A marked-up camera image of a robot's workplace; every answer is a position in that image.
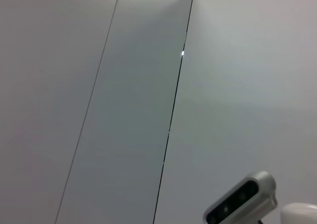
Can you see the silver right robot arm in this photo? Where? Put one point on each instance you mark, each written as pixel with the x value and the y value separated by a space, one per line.
pixel 299 214

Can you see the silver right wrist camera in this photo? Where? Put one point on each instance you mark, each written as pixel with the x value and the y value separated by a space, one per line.
pixel 247 199

